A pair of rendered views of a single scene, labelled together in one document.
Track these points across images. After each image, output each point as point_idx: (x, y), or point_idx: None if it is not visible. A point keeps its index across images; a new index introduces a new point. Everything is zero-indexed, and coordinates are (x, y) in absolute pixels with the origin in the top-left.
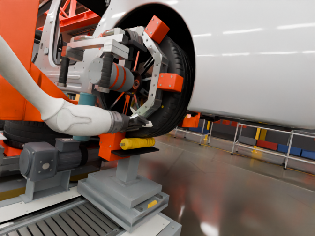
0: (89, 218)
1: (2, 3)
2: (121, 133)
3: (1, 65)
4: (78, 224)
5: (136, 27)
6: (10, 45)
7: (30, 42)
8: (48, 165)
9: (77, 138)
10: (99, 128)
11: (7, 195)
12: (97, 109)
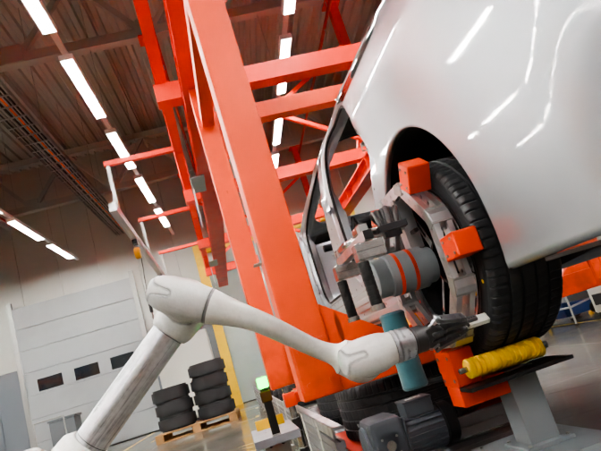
0: None
1: (266, 259)
2: (462, 353)
3: (279, 337)
4: None
5: (393, 188)
6: (291, 299)
7: (306, 282)
8: (395, 444)
9: (406, 387)
10: (381, 357)
11: None
12: (371, 336)
